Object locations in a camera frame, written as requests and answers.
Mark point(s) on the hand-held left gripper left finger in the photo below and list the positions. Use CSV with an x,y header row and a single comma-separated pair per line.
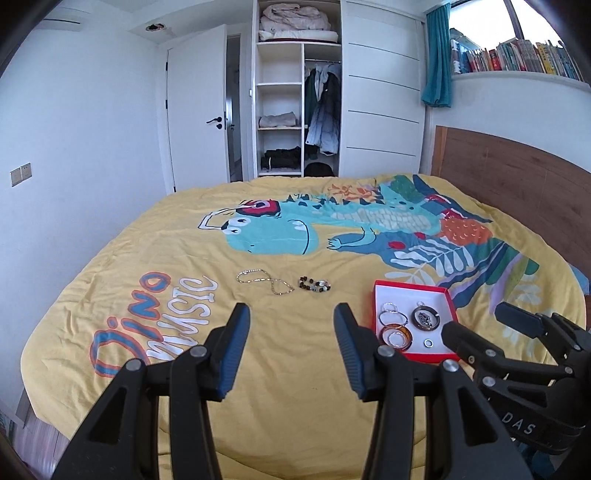
x,y
235,350

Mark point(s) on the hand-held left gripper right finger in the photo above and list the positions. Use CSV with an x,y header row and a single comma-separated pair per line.
x,y
351,350

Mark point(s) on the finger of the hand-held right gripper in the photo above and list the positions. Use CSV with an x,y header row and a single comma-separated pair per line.
x,y
519,319
466,341

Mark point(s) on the red jewelry box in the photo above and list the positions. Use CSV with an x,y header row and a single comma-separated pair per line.
x,y
443,314

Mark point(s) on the twisted silver bangle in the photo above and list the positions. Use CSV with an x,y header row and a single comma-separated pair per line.
x,y
394,314
380,318

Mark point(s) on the round silver pendant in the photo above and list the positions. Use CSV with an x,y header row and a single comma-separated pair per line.
x,y
425,319

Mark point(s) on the large gold bangle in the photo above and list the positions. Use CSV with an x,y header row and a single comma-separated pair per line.
x,y
409,338

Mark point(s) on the yellow printed blanket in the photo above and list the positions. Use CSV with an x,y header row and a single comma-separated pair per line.
x,y
184,240

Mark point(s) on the wooden bed headboard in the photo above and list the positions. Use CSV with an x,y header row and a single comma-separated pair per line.
x,y
508,170

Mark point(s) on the black bag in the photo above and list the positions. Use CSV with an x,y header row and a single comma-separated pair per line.
x,y
318,169

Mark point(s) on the folded black clothes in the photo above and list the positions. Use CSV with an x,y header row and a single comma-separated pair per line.
x,y
279,158

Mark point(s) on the folded beige clothes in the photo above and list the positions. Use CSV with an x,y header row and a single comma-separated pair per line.
x,y
277,120

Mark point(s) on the hanging jackets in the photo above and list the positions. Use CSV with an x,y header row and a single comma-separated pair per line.
x,y
323,106

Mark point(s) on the white wardrobe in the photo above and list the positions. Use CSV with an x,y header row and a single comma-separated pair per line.
x,y
383,92

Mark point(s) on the white door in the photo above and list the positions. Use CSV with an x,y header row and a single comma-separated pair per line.
x,y
196,92

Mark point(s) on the row of books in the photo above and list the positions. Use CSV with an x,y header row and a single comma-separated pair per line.
x,y
517,57

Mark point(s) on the teal curtain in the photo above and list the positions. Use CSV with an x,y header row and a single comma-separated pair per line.
x,y
437,55

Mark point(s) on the window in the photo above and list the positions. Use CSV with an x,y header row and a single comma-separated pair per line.
x,y
480,21

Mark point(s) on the white folded bedding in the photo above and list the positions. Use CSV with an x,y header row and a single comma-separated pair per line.
x,y
295,21

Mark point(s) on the wall light switch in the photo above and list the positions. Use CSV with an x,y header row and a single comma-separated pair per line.
x,y
21,174

